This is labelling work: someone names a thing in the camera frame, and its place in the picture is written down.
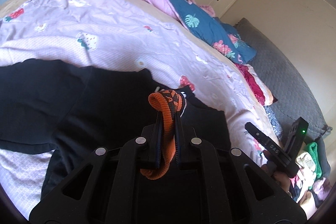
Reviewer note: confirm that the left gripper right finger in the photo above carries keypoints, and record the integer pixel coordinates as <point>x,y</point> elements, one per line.
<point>237,190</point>

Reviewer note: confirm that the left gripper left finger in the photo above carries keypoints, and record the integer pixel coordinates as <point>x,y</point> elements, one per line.
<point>98,191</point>

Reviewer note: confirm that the black sweater orange cuffs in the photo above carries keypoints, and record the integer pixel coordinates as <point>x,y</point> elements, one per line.
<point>52,106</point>

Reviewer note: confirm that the clothes pile beside bed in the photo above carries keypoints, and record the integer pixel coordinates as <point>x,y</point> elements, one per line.
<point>311,186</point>

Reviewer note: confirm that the right hand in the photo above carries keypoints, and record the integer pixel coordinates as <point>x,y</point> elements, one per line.
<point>281,178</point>

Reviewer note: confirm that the blue patterned pillow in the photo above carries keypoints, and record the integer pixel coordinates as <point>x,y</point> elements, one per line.
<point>274,122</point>

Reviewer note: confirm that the grey quilted headboard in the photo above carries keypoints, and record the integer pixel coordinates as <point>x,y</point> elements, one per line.
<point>294,97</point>

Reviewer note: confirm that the red patterned pillow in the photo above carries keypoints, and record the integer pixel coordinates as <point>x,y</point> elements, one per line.
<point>262,93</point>

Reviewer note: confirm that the blue floral pink quilt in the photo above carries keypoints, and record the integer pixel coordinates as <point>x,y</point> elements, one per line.
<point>200,21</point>

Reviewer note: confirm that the pink strawberry bed sheet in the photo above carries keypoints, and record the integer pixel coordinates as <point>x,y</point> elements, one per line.
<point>117,35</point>

